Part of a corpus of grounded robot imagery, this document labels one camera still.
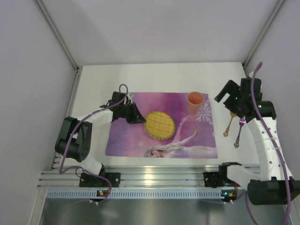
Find perforated grey cable duct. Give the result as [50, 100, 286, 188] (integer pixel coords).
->
[47, 189, 237, 199]

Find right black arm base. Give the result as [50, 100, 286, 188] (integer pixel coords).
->
[203, 162, 240, 188]

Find purple Frozen placemat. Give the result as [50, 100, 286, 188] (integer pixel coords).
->
[105, 92, 218, 158]

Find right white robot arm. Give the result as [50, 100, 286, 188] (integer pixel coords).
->
[214, 78, 300, 205]

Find pink plastic cup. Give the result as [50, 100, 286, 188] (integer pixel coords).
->
[187, 91, 204, 114]

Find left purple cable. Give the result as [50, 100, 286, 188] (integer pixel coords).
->
[59, 84, 132, 204]

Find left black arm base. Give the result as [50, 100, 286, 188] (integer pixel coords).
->
[75, 169, 121, 188]

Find yellow round woven coaster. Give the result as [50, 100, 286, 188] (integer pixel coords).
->
[144, 111, 176, 140]

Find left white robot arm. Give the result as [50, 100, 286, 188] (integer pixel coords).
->
[54, 91, 146, 177]

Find gold fork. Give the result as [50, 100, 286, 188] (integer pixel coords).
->
[223, 112, 236, 137]

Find aluminium mounting rail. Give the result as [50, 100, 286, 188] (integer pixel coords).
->
[37, 165, 218, 189]

